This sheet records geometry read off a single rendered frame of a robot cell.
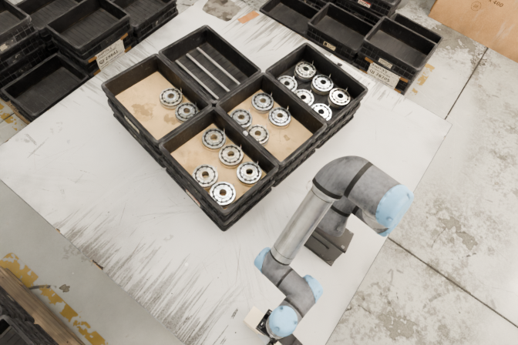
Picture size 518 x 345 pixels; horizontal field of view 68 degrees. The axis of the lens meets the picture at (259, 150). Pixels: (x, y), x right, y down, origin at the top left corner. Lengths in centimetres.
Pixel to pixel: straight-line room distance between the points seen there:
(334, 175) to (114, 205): 101
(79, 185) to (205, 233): 58
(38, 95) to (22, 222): 78
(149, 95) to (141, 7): 123
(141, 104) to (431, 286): 193
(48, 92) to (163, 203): 132
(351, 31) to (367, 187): 205
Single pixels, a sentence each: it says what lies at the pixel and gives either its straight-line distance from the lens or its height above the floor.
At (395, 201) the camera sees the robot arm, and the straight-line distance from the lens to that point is 101.
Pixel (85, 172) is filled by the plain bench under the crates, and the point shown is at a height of 70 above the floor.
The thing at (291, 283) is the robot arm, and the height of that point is 109.
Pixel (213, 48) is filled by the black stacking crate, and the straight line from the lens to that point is 202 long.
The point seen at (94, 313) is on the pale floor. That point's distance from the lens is 237.
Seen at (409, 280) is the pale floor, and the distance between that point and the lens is 255.
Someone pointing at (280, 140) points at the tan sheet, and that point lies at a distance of 169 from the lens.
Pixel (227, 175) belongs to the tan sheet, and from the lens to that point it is 159.
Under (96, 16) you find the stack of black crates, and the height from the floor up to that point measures 49.
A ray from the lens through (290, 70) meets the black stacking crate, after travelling 195.
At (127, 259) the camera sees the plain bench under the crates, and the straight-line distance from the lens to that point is 164.
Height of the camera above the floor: 225
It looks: 59 degrees down
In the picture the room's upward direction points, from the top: 10 degrees clockwise
